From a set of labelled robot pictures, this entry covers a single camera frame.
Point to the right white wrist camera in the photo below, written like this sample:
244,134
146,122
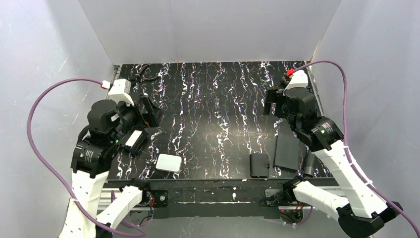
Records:
297,78

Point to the black open tray box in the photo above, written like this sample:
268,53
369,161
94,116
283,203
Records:
133,141

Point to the black pliers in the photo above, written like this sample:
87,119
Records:
138,74

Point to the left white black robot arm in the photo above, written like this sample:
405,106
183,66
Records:
112,126

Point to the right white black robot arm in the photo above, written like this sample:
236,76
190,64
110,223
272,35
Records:
361,212

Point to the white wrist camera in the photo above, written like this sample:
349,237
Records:
118,91
297,78

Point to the white card stack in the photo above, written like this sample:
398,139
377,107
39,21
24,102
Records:
168,163

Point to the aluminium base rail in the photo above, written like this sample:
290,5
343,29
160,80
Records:
219,198

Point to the dark grey flat box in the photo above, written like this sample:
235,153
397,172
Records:
287,151

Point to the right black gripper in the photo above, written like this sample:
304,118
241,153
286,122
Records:
275,102

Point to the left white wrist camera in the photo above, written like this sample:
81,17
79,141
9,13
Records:
118,91

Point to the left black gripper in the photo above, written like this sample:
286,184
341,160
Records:
144,109

